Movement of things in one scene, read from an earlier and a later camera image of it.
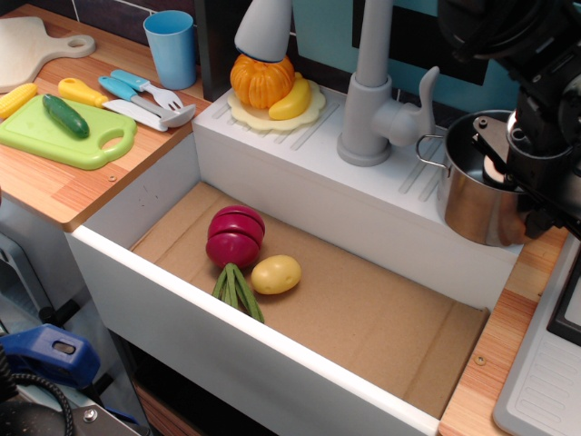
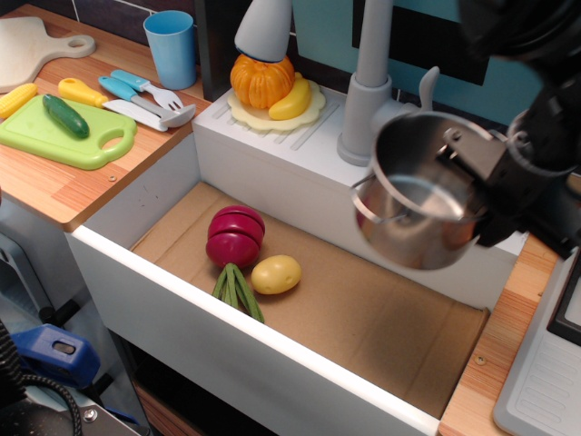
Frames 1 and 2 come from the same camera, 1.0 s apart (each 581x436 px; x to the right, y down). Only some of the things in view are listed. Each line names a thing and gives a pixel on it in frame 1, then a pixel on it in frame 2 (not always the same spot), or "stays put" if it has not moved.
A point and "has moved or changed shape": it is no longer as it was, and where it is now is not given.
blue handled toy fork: x=170 y=100 stays put
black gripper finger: x=537 y=222 → x=495 y=230
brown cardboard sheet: x=396 y=330 stays put
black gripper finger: x=491 y=138 → x=477 y=154
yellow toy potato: x=276 y=274 stays put
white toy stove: x=543 y=394 stays put
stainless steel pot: x=475 y=211 has moved or changed shape
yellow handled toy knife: x=77 y=93 stays put
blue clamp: x=53 y=353 stays put
